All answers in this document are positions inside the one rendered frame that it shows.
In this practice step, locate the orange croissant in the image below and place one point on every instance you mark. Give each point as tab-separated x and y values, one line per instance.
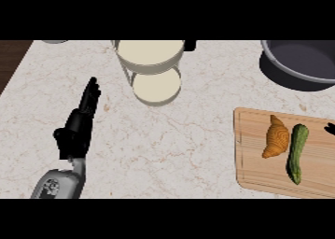
276	137

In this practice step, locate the pale grey round object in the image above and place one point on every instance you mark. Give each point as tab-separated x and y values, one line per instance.
53	41

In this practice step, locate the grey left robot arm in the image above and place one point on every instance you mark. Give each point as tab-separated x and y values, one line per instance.
59	183

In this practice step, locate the green squash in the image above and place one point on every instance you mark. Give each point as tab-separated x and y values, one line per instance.
297	152

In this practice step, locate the white tiered basket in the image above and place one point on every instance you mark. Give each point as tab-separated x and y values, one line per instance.
151	67

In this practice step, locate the small black object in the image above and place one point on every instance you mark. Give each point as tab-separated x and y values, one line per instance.
189	45

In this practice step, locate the wooden cutting board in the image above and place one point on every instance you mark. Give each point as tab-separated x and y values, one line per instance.
283	155

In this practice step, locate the dark grey pot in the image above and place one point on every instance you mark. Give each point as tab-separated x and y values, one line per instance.
304	63

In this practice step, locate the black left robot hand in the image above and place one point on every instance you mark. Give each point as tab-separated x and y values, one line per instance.
80	118

